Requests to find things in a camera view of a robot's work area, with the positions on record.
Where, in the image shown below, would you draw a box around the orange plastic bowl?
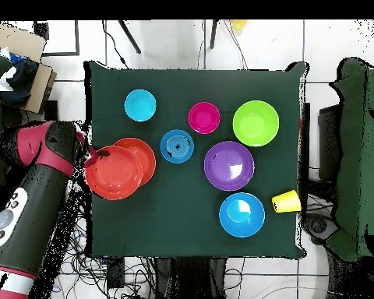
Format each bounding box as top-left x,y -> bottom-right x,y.
83,145 -> 144,202
112,137 -> 157,187

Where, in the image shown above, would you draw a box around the small dark blue bowl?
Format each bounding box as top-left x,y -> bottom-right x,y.
160,128 -> 196,165

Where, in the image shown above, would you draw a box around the small cyan plastic bowl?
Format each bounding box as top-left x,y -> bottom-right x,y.
124,89 -> 158,122

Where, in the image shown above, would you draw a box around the blue and white cloth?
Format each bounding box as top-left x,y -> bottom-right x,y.
0,48 -> 40,108

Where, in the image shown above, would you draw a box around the dark green tablecloth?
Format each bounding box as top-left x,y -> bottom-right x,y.
83,60 -> 309,261

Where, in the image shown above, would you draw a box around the pink plastic bowl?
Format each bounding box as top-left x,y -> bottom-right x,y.
188,101 -> 222,135

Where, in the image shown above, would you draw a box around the black tripod leg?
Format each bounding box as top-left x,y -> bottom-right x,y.
117,19 -> 143,55
208,19 -> 220,51

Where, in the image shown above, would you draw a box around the purple plastic bowl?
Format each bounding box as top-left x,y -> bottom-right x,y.
203,140 -> 256,192

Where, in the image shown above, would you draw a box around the cardboard box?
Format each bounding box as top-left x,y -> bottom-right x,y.
0,23 -> 58,115

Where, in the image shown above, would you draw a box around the large blue plastic bowl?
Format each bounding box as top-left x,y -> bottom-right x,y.
218,192 -> 266,239

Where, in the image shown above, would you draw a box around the large green plastic bowl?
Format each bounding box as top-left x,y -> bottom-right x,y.
232,100 -> 281,147

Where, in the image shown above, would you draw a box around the small yellow object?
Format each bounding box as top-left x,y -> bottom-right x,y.
230,19 -> 248,35

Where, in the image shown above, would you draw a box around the yellow plastic cup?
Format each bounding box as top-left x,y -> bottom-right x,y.
271,189 -> 302,214

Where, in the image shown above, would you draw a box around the black equipment base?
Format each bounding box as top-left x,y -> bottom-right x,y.
301,210 -> 339,245

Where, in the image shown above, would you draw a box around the black bench frame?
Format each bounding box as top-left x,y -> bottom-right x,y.
298,102 -> 344,202
2,99 -> 62,128

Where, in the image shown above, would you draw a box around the tangled black floor cables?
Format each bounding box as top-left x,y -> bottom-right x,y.
46,186 -> 169,299

